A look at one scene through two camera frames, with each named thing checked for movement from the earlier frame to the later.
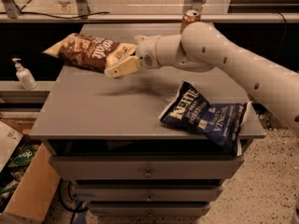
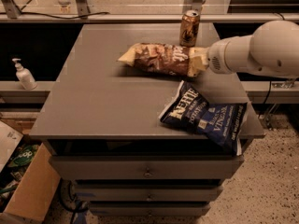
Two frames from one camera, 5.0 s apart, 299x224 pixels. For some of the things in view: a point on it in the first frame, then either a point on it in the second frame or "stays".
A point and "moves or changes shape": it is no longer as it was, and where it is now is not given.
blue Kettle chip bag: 191,107 stays
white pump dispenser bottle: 24,76 stays
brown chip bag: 91,51 moves or changes shape
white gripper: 146,52 to 219,57
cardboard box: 34,199 stays
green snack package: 23,156 stays
